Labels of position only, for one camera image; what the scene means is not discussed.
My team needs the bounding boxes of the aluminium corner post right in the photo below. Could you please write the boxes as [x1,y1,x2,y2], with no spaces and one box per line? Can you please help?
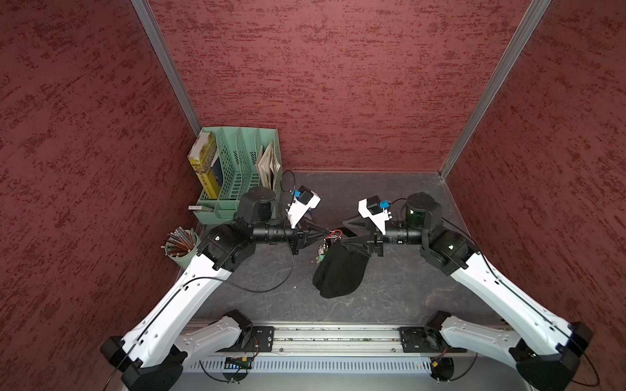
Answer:
[439,0,551,182]

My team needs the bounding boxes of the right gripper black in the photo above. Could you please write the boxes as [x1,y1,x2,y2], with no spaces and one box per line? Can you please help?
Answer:
[341,209,426,256]

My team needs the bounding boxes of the white perforated cable tray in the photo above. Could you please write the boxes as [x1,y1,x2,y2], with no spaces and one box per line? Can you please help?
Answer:
[202,355,434,376]

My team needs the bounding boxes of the white ruler stick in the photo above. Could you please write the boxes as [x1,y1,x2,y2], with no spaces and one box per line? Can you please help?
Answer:
[187,205,215,213]

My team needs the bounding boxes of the yellow book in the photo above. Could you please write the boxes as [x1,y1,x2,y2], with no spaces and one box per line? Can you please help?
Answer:
[187,131,221,200]

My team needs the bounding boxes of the green plastic file organizer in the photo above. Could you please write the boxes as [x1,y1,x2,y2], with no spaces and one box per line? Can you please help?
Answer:
[193,126,282,226]

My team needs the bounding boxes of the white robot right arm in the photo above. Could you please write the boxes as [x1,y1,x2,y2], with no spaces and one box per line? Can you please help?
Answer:
[343,192,593,390]

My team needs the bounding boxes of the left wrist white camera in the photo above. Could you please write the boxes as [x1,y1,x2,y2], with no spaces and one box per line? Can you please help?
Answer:
[287,186,321,229]

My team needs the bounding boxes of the wrist white camera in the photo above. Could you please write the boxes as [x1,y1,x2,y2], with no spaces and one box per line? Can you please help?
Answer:
[287,186,321,229]
[358,195,391,235]

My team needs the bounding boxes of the aluminium corner post left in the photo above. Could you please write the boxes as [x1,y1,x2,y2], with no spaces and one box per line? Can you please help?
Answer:
[131,0,201,135]

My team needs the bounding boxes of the black corduroy bag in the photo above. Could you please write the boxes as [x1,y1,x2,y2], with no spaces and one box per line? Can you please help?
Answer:
[312,236,370,299]

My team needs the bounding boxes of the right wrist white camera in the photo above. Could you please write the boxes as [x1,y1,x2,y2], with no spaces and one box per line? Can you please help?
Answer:
[358,195,391,235]

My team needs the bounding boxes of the green pencil cup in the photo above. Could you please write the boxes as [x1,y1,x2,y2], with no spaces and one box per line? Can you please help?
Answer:
[165,234,201,270]

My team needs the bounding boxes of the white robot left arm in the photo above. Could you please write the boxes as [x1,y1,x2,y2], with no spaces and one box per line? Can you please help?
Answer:
[100,187,320,390]

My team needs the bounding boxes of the aluminium corner post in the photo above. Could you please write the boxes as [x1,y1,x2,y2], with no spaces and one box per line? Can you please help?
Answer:
[439,0,551,182]
[131,0,201,135]

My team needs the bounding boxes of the pencils bundle in cup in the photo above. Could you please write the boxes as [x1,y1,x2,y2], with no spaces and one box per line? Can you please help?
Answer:
[161,227,200,257]

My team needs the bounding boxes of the yellow blue doll decoration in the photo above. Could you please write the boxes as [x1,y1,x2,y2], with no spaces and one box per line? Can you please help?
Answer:
[316,239,329,264]

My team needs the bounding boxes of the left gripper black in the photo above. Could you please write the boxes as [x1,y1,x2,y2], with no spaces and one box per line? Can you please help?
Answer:
[252,216,329,255]

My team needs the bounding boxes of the papers and brown folder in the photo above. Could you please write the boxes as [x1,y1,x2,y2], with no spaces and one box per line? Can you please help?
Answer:
[256,142,281,191]

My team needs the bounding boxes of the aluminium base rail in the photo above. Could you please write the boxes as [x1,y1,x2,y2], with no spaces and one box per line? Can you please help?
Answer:
[195,322,495,357]

